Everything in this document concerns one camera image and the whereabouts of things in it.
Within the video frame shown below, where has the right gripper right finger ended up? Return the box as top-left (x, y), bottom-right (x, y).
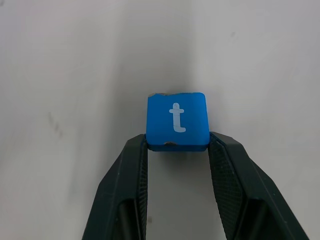
top-left (208, 131), bottom-right (310, 240)

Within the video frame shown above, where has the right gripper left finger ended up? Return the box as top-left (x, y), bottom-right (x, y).
top-left (81, 133), bottom-right (150, 240)

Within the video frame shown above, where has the blue letter tile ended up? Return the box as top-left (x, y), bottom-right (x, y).
top-left (145, 91), bottom-right (211, 153)

